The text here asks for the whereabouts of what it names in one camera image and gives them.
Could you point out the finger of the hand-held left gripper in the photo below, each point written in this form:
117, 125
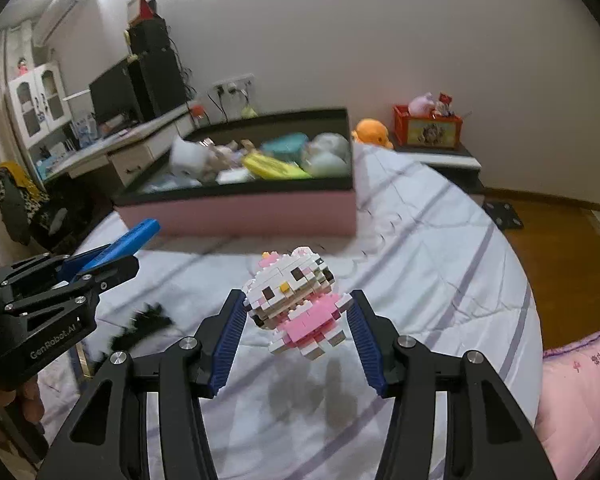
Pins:
110, 272
30, 272

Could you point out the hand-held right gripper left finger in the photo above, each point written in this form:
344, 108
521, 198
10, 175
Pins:
227, 345

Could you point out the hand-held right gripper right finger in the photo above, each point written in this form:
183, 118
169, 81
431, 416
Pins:
367, 350

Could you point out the blue tube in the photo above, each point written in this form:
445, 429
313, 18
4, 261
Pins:
135, 237

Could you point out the building block cat figure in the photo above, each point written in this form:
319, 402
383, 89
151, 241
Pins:
290, 300

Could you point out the pink storage box black rim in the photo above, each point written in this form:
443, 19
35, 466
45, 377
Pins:
230, 215

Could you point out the yellow packet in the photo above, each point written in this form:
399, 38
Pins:
275, 166

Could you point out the teal round container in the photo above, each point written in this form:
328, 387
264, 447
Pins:
285, 145

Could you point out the person's left hand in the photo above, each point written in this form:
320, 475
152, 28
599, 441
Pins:
34, 402

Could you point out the black hair clip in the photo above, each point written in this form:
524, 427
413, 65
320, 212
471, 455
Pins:
140, 325

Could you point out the black and yellow cloth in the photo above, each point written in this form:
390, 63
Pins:
17, 200

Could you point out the striped white bedsheet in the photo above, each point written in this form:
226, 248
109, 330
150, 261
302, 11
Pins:
430, 270

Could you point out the white desk with drawers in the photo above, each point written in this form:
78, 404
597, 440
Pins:
125, 155

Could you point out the white soft cloth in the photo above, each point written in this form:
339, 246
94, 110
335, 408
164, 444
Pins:
190, 157

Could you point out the white glass door cabinet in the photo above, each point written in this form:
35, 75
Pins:
37, 107

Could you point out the clear bottle red cap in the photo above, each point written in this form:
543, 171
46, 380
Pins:
198, 117

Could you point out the black computer monitor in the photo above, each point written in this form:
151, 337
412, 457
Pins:
114, 92

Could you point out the black computer tower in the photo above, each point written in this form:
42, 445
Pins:
157, 85

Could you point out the grey white round container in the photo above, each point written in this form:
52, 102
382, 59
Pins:
327, 152

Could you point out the dark nightstand white top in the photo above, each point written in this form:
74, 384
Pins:
440, 160

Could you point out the small yellow hanging item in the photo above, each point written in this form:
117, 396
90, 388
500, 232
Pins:
249, 110

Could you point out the orange plush toy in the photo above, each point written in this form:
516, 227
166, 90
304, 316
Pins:
372, 134

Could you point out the pink blanket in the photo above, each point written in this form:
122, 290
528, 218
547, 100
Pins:
580, 400

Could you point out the red printed box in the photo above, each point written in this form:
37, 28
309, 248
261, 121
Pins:
427, 130

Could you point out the black speaker box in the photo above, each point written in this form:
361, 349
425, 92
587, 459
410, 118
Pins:
150, 36

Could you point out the pink plush toy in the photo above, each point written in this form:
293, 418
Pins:
421, 104

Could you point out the small red figure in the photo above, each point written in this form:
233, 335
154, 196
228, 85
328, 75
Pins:
442, 105

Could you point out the white air conditioner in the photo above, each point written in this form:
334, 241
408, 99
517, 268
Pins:
60, 12

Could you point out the red and white box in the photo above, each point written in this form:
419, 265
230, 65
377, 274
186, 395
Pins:
142, 9

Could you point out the black floor bracket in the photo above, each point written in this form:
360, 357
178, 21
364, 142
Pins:
502, 215

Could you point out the white wall power strip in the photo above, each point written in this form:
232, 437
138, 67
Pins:
234, 83

